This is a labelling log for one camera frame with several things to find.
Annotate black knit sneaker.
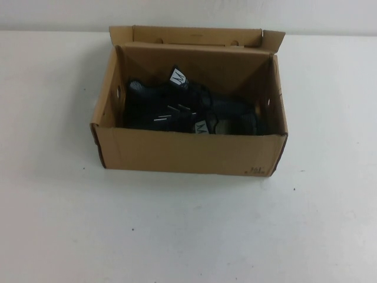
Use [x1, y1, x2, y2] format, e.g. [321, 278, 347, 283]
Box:
[125, 64, 260, 119]
[125, 110, 269, 136]

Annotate brown cardboard shoe box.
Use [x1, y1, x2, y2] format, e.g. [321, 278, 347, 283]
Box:
[90, 25, 288, 179]

